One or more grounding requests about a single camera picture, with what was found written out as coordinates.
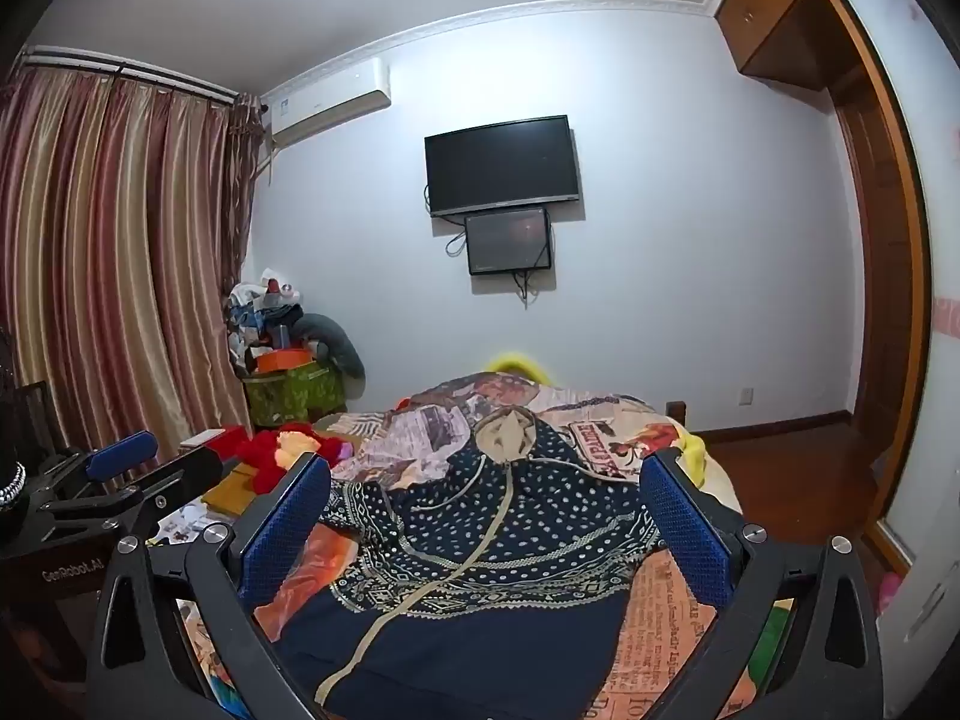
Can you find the red plush toy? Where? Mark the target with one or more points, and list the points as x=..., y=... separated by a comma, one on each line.
x=255, y=450

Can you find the green patterned box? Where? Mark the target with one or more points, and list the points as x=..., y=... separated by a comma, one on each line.
x=292, y=394

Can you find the wooden overhead cabinet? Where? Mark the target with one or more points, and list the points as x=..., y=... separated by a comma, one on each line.
x=772, y=7

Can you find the printed blanket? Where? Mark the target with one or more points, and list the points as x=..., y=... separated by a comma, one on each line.
x=675, y=615

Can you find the wooden baseboard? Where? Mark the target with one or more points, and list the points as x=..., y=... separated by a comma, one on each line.
x=772, y=426

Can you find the small black wall monitor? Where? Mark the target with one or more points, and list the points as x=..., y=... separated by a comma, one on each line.
x=508, y=240

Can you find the wooden bed post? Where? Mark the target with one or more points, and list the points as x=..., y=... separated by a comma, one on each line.
x=676, y=414

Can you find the large black wall television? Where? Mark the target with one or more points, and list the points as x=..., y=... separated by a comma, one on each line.
x=501, y=163

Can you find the mustard yellow cloth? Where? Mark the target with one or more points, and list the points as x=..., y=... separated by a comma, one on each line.
x=229, y=491

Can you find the white curtain rail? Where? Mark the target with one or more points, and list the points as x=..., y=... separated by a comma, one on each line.
x=135, y=71

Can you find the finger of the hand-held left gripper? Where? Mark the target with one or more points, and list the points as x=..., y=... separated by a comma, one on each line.
x=184, y=476
x=124, y=452

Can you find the white air conditioner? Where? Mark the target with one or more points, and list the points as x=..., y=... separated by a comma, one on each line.
x=330, y=101

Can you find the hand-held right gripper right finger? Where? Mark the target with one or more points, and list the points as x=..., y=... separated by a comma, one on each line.
x=686, y=525

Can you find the navy patterned hoodie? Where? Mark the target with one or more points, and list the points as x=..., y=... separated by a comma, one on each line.
x=487, y=615

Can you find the white sliding wardrobe door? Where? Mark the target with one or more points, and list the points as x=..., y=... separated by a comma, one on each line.
x=937, y=202

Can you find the striped satin curtain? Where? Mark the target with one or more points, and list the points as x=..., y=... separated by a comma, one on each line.
x=112, y=255

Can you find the wooden door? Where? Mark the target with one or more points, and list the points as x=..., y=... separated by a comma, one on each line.
x=877, y=277

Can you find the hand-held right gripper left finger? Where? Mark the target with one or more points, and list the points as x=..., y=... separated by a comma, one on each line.
x=281, y=532

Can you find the pile of clothes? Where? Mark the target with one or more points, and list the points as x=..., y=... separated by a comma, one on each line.
x=259, y=311

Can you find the orange box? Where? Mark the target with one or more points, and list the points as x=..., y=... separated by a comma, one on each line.
x=281, y=360

